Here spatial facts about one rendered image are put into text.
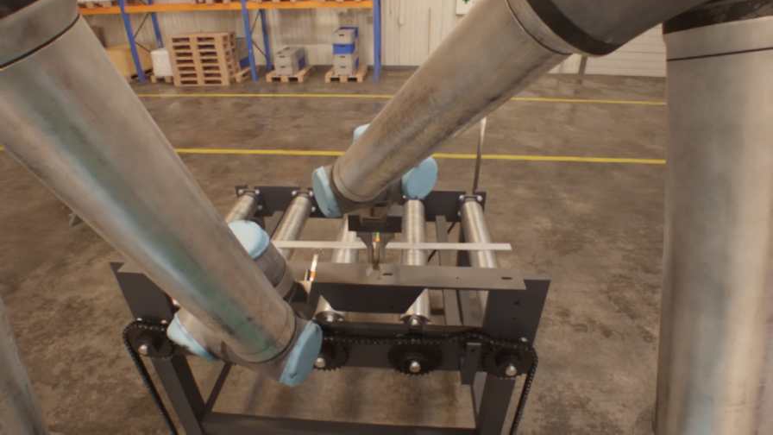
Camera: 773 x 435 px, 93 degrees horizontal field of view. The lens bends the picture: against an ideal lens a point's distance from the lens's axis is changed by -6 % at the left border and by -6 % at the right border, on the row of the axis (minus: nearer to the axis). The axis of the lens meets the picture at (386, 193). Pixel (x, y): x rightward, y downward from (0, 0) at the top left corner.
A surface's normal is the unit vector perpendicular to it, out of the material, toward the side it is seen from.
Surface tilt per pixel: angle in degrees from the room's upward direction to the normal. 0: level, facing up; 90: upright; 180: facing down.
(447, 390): 0
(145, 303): 90
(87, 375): 0
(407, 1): 90
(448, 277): 0
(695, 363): 91
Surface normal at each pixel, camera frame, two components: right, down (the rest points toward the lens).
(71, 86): 0.88, 0.26
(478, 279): 0.00, -0.88
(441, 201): -0.06, 0.48
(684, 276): -0.97, 0.20
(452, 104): -0.47, 0.74
